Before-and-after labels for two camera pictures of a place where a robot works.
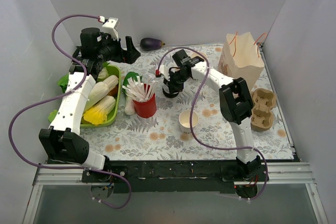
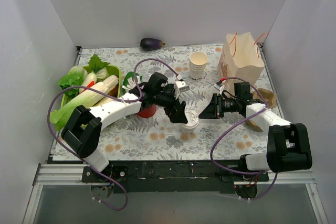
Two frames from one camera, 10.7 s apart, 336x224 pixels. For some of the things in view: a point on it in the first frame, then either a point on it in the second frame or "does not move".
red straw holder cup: [146, 109] does not move
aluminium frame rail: [289, 173] does not move
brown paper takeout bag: [240, 57] does not move
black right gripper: [170, 87] -> [215, 106]
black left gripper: [124, 52] -> [172, 106]
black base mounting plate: [176, 176] does not move
